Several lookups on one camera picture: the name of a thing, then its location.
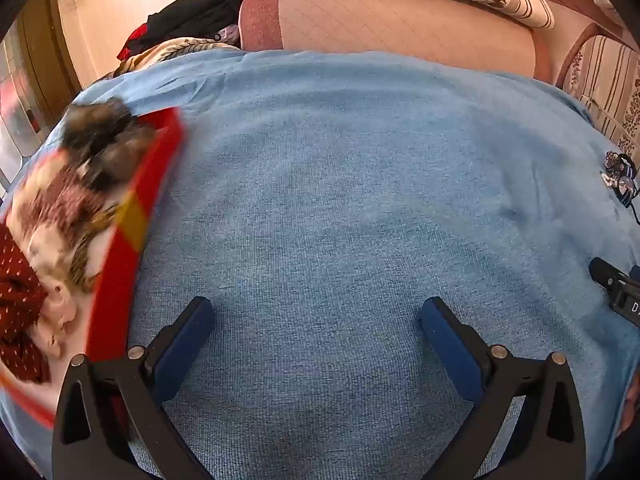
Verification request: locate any pile of beaded hair ties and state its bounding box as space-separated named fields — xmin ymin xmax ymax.
xmin=600 ymin=150 xmax=640 ymax=226

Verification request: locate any white cherry print scrunchie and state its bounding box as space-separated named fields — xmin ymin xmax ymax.
xmin=27 ymin=225 xmax=101 ymax=358

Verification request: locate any glass door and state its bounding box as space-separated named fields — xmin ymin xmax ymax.
xmin=0 ymin=0 xmax=83 ymax=196

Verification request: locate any beige floral cloth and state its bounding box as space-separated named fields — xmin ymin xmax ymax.
xmin=107 ymin=37 xmax=243 ymax=78

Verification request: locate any pink bolster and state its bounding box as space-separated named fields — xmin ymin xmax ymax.
xmin=239 ymin=0 xmax=553 ymax=83

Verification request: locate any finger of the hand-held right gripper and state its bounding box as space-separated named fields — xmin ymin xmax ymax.
xmin=589 ymin=257 xmax=628 ymax=293

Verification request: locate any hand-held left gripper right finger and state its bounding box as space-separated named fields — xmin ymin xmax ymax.
xmin=420 ymin=296 xmax=587 ymax=480

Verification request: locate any red checked scrunchie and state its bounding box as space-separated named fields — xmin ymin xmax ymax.
xmin=12 ymin=160 xmax=126 ymax=241

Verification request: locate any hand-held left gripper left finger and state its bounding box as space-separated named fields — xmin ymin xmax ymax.
xmin=51 ymin=296 xmax=216 ymax=480

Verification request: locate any red cardboard box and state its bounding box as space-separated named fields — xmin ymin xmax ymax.
xmin=0 ymin=107 xmax=187 ymax=428

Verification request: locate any purple cloth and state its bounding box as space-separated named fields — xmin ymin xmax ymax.
xmin=215 ymin=25 xmax=244 ymax=47

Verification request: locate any dark red dotted scrunchie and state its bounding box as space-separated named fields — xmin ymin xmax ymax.
xmin=0 ymin=225 xmax=51 ymax=386

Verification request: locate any striped floral seat cushion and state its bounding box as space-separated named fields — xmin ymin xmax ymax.
xmin=562 ymin=35 xmax=640 ymax=161

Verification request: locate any black clothes pile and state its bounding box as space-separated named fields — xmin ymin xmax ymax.
xmin=117 ymin=0 xmax=258 ymax=61

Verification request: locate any pink sofa armrest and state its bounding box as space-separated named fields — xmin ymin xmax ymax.
xmin=542 ymin=0 xmax=640 ymax=86

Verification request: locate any grey black scrunchie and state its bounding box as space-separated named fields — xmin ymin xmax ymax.
xmin=61 ymin=99 xmax=161 ymax=193

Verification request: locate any blue blanket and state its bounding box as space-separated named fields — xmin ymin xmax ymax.
xmin=0 ymin=50 xmax=640 ymax=480

